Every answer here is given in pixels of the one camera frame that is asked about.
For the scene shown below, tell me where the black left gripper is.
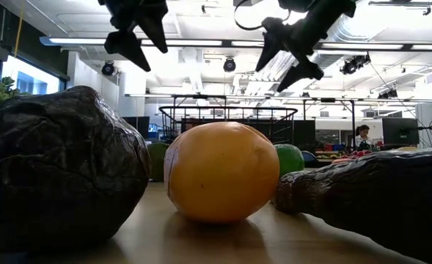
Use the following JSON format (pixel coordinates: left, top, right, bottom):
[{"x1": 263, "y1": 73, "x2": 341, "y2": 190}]
[{"x1": 98, "y1": 0, "x2": 169, "y2": 73}]

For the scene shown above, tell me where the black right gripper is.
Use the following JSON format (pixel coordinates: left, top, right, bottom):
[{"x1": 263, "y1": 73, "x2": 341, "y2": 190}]
[{"x1": 255, "y1": 14, "x2": 329, "y2": 93}]

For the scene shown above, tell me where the green lime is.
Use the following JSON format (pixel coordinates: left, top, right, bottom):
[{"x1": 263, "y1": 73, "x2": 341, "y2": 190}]
[{"x1": 273, "y1": 143, "x2": 306, "y2": 177}]

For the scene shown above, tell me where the yellow orange mango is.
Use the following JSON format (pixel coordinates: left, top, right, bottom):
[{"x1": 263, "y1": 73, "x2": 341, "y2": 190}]
[{"x1": 163, "y1": 121, "x2": 281, "y2": 224}]

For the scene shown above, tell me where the large dark green fruit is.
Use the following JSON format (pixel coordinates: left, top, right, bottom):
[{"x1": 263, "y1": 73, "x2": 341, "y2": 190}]
[{"x1": 0, "y1": 85, "x2": 151, "y2": 254}]

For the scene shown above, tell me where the black ceiling spot lamp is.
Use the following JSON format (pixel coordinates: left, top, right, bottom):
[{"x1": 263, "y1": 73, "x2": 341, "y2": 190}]
[
  {"x1": 340, "y1": 54, "x2": 372, "y2": 76},
  {"x1": 378, "y1": 87, "x2": 399, "y2": 100},
  {"x1": 222, "y1": 57, "x2": 237, "y2": 73},
  {"x1": 100, "y1": 60, "x2": 116, "y2": 77}
]

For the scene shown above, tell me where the long ceiling light strip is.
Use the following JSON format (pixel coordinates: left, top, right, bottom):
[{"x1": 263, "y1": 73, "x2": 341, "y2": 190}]
[{"x1": 39, "y1": 35, "x2": 432, "y2": 52}]

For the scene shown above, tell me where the black computer monitor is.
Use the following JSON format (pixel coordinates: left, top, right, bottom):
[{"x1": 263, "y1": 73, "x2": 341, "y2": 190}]
[
  {"x1": 381, "y1": 117, "x2": 420, "y2": 146},
  {"x1": 122, "y1": 116, "x2": 151, "y2": 139}
]

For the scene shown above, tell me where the blue chair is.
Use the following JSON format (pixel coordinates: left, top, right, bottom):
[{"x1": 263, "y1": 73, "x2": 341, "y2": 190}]
[{"x1": 301, "y1": 150, "x2": 318, "y2": 169}]

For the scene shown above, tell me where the person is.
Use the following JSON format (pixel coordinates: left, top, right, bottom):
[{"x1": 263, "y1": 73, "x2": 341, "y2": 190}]
[{"x1": 351, "y1": 124, "x2": 375, "y2": 150}]

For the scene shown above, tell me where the window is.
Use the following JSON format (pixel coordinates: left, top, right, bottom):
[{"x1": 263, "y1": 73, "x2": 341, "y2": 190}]
[{"x1": 1, "y1": 54, "x2": 62, "y2": 97}]

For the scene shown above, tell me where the black ceiling track fixture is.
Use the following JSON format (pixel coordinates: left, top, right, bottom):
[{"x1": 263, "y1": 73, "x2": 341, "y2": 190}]
[{"x1": 368, "y1": 0, "x2": 432, "y2": 16}]

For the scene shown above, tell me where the silver ventilation duct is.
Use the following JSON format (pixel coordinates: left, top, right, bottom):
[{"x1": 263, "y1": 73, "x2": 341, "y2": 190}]
[{"x1": 303, "y1": 14, "x2": 374, "y2": 76}]

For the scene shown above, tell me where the black camera cable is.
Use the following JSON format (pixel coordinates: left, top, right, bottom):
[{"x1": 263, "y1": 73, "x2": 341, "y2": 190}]
[{"x1": 233, "y1": 0, "x2": 266, "y2": 32}]

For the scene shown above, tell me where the black wire basket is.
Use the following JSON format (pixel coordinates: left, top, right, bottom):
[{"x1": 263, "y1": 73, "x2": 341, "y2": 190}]
[{"x1": 158, "y1": 105, "x2": 299, "y2": 146}]

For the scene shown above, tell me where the black background metal frame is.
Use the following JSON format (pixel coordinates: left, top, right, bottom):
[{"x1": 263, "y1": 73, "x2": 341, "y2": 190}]
[{"x1": 171, "y1": 94, "x2": 356, "y2": 150}]

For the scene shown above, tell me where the yellow hanging strap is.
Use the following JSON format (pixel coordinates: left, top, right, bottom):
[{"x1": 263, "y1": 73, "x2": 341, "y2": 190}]
[{"x1": 13, "y1": 0, "x2": 26, "y2": 59}]

